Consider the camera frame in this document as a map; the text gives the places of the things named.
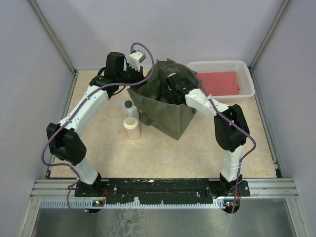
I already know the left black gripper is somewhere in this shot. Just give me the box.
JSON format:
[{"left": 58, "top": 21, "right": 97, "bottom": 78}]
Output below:
[{"left": 117, "top": 62, "right": 148, "bottom": 90}]

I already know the green canvas bag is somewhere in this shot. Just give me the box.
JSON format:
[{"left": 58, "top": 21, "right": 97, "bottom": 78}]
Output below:
[{"left": 127, "top": 58, "right": 199, "bottom": 140}]

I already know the white bottle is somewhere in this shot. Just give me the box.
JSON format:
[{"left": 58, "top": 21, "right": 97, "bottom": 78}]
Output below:
[{"left": 122, "top": 100, "right": 139, "bottom": 119}]

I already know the cream bottle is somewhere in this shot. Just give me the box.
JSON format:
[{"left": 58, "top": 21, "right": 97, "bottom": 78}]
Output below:
[{"left": 123, "top": 117, "right": 141, "bottom": 140}]

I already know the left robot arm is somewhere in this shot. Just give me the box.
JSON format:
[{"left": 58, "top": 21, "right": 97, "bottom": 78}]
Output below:
[{"left": 46, "top": 50, "right": 146, "bottom": 196}]

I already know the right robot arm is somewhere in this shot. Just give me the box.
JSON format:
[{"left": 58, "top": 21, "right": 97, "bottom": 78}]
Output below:
[{"left": 164, "top": 73, "right": 250, "bottom": 198}]

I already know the red folded cloth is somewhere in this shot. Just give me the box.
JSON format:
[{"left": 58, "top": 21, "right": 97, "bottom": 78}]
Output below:
[{"left": 197, "top": 71, "right": 240, "bottom": 96}]

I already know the white plastic basket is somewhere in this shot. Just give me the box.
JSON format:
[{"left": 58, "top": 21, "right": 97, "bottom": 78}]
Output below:
[{"left": 188, "top": 60, "right": 255, "bottom": 102}]

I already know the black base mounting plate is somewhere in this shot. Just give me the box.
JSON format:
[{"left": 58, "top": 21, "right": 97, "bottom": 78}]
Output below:
[{"left": 75, "top": 178, "right": 250, "bottom": 213}]

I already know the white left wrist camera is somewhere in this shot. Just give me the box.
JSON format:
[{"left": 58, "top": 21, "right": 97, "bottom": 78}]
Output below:
[{"left": 128, "top": 50, "right": 146, "bottom": 71}]

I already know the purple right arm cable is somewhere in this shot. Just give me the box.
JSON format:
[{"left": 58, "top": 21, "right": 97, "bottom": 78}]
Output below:
[{"left": 164, "top": 63, "right": 256, "bottom": 214}]

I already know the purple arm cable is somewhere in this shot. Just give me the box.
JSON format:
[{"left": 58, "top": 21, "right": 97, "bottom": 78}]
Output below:
[
  {"left": 40, "top": 43, "right": 157, "bottom": 173},
  {"left": 164, "top": 63, "right": 256, "bottom": 214}
]

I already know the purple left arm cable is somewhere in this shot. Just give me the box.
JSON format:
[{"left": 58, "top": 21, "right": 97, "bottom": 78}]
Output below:
[{"left": 40, "top": 43, "right": 157, "bottom": 173}]

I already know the white slotted cable duct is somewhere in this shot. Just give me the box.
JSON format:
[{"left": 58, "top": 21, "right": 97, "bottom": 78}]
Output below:
[{"left": 39, "top": 199, "right": 241, "bottom": 209}]

